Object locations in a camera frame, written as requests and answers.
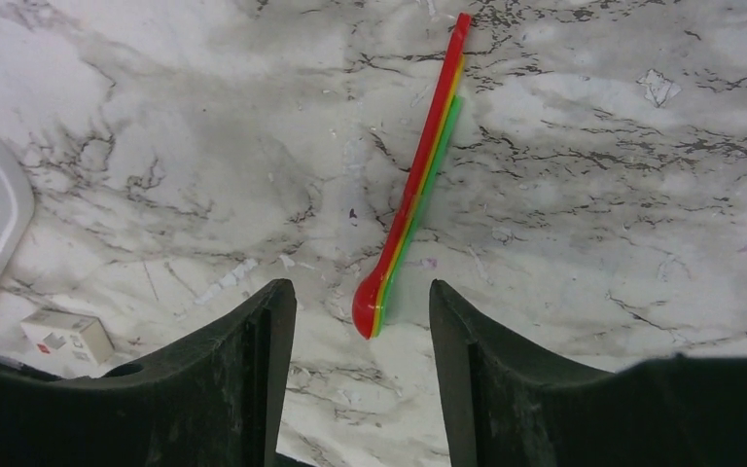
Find small white card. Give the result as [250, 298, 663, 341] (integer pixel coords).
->
[20, 310, 115, 366]

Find red orange spatula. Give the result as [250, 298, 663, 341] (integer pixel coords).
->
[351, 13, 472, 340]

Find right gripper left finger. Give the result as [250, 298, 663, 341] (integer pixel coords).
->
[0, 279, 297, 466]

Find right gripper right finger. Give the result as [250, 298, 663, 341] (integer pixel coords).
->
[429, 280, 747, 466]

